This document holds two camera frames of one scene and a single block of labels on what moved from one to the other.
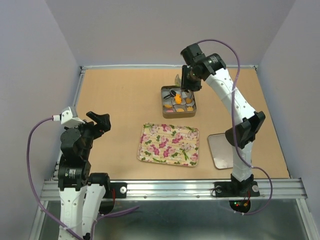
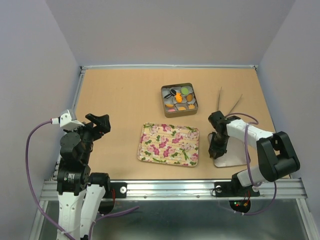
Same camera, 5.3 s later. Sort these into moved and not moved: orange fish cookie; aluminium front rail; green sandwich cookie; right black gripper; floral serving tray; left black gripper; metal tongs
Moved: metal tongs; green sandwich cookie; right black gripper
Not moved: orange fish cookie; aluminium front rail; left black gripper; floral serving tray
